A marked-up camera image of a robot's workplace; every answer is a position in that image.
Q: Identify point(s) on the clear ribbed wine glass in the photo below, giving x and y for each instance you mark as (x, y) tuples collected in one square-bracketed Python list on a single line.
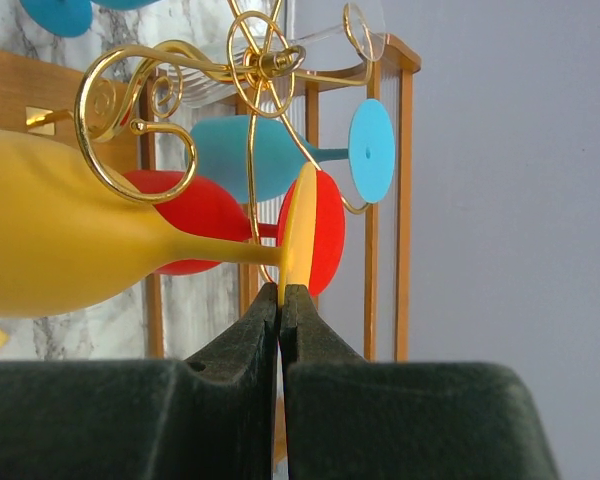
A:
[(258, 56)]

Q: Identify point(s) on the blue plastic goblet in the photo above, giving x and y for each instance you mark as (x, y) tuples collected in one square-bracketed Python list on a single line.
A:
[(221, 144), (72, 18)]

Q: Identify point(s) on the orange plastic goblet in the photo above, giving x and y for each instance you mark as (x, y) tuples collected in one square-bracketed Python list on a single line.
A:
[(68, 242)]

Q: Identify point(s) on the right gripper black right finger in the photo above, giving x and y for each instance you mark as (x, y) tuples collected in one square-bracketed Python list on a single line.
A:
[(350, 418)]

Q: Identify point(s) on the red plastic goblet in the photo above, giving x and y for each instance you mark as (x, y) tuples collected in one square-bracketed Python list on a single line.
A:
[(207, 209)]

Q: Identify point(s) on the wooden rack base board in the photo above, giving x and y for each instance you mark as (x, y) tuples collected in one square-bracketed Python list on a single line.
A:
[(30, 83)]

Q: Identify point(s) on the gold wire wine glass rack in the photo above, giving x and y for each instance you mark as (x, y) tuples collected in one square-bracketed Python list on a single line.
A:
[(185, 267)]

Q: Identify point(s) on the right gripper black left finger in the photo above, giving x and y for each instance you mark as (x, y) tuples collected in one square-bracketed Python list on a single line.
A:
[(209, 416)]

